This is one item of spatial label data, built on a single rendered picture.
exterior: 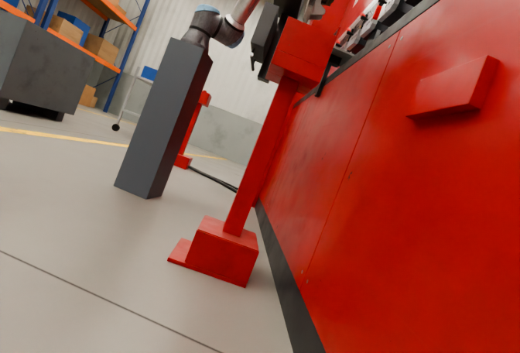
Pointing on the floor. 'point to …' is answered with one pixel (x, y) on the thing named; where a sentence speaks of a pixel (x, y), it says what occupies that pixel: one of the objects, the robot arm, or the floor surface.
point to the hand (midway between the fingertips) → (304, 20)
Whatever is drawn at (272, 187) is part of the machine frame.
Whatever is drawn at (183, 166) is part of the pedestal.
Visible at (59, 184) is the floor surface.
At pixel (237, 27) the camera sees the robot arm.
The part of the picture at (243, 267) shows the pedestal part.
